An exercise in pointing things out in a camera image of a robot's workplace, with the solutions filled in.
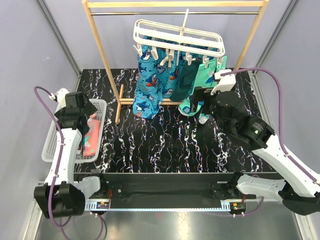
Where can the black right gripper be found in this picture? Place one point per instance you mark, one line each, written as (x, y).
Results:
(201, 94)

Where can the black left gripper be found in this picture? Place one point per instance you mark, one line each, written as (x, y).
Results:
(89, 108)

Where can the dark teal sock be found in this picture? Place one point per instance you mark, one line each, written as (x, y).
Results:
(185, 81)

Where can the pink sock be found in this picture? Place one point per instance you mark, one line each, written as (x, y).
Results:
(90, 145)
(94, 124)

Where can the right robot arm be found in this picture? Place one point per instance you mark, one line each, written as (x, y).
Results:
(298, 189)

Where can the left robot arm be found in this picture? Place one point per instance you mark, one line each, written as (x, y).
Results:
(60, 196)

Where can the white plastic clip hanger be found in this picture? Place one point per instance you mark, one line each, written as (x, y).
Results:
(176, 39)

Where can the mint green sock left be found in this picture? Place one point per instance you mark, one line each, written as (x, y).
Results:
(204, 78)

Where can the white perforated plastic basket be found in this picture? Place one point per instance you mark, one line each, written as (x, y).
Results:
(51, 138)

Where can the blue shark print shorts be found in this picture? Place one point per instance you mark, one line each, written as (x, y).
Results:
(156, 82)

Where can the wooden clothes rack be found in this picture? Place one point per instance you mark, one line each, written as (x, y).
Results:
(118, 93)

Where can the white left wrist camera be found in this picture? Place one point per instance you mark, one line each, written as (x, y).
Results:
(59, 96)

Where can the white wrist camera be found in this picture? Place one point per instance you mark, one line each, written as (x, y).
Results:
(226, 81)
(59, 96)

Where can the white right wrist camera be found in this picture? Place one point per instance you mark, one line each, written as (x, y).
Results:
(226, 81)

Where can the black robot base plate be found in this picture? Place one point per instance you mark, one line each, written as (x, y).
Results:
(168, 191)

